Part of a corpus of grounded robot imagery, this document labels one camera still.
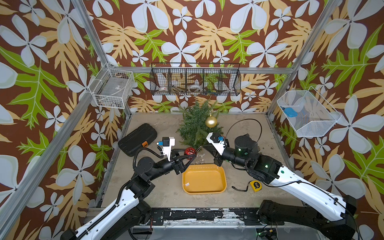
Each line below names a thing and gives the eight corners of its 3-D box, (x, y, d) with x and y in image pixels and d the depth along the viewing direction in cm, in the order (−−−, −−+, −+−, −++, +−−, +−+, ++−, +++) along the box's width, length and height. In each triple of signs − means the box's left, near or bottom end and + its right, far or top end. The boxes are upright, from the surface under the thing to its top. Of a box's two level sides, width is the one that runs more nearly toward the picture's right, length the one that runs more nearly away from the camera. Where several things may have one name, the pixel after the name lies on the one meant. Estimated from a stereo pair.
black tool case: (119, 147, 102) (116, 143, 97) (149, 127, 113) (147, 122, 109) (130, 160, 96) (127, 155, 91) (160, 137, 108) (158, 132, 103)
